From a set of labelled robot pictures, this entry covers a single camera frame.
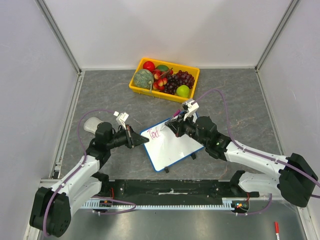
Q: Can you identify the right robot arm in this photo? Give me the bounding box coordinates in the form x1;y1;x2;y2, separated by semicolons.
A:
165;114;318;208

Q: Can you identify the dark purple grape bunch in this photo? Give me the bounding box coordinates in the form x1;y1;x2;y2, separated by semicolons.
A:
164;70;195;96

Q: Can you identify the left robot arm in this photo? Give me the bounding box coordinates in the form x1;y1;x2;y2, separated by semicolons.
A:
29;117;149;238

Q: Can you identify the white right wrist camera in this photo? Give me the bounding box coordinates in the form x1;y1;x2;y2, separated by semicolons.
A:
182;98;199;121

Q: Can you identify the green mango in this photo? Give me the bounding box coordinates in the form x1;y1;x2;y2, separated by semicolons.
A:
156;64;169;72

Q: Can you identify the red apple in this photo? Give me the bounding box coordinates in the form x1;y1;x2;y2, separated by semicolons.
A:
142;61;156;72

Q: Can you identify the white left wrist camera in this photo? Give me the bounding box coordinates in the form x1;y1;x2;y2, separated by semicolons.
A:
113;111;129;129

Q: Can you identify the purple capped whiteboard marker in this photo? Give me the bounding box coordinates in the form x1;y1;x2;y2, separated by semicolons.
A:
160;109;181;131

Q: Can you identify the light blue cable duct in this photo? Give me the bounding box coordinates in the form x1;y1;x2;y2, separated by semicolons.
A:
80;198;247;211

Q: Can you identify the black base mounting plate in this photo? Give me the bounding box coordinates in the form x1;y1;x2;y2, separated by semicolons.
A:
100;179;260;206

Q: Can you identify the green pear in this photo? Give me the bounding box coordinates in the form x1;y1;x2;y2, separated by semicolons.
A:
176;85;190;98

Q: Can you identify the white whiteboard eraser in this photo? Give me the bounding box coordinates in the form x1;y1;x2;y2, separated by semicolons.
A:
83;117;102;134

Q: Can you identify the red cherries cluster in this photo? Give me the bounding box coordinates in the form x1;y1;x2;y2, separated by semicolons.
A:
152;68;173;92

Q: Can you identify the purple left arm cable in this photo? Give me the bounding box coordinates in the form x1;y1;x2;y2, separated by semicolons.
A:
42;109;138;238

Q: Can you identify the red marker pen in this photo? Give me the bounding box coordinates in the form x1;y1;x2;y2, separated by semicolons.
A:
274;221;280;240

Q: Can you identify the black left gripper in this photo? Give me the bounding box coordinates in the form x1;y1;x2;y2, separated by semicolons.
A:
107;124;149;149

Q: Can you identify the yellow plastic fruit tray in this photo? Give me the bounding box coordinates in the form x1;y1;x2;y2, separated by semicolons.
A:
129;58;200;103

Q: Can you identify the green netted melon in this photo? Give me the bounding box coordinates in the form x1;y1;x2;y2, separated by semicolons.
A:
133;69;154;89

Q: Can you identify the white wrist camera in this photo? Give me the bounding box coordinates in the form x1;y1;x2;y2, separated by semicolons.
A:
113;111;129;129
182;98;199;121

